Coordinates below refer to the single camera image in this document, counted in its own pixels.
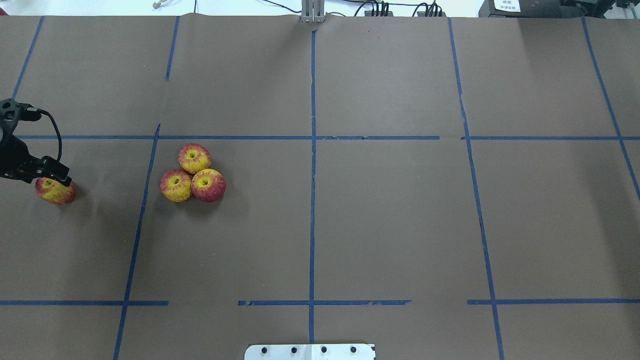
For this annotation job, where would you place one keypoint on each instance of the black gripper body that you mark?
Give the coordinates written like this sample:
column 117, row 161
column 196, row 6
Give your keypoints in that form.
column 13, row 156

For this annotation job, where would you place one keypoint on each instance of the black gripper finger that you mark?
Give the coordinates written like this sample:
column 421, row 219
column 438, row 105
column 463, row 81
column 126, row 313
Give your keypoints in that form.
column 53, row 169

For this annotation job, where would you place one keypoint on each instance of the lone red yellow apple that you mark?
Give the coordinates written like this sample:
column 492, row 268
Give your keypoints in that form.
column 54, row 192

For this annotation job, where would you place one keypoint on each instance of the red yellow apple beside tape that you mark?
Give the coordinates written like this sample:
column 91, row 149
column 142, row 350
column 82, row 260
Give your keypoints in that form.
column 175, row 185

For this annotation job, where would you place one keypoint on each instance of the red yellow apple far front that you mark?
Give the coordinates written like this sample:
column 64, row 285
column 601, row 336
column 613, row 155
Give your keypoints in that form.
column 193, row 158

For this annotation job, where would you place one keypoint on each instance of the black device with label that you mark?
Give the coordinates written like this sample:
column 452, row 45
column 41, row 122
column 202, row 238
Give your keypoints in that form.
column 545, row 9

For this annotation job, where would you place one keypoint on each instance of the red yellow apple near pedestal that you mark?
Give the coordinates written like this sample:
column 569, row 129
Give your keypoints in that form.
column 208, row 185

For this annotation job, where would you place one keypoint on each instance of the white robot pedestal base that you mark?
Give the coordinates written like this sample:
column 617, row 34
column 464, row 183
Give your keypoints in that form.
column 331, row 351

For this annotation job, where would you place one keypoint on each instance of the silver aluminium frame post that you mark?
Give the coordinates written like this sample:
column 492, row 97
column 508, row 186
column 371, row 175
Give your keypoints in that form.
column 313, row 11

